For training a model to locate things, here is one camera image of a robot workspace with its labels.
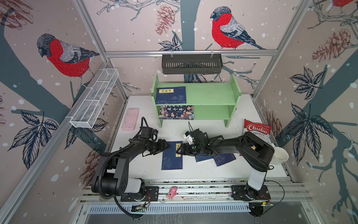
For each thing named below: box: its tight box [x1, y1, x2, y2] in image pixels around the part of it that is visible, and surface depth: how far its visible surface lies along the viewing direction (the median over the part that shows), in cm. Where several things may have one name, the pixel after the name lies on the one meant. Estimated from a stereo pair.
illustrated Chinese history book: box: [158, 105, 195, 120], surface depth 94 cm
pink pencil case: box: [122, 107, 140, 132], surface depth 106 cm
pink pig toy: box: [166, 186, 178, 201], surface depth 74 cm
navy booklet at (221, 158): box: [213, 153, 237, 167], surface depth 86 cm
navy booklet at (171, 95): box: [155, 86, 187, 105], surface depth 85 cm
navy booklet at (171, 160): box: [161, 140, 183, 171], surface depth 87 cm
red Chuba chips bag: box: [243, 118, 272, 145], surface depth 95 cm
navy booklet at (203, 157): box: [194, 153, 214, 163], surface depth 87 cm
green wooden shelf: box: [151, 73, 242, 128], surface depth 90 cm
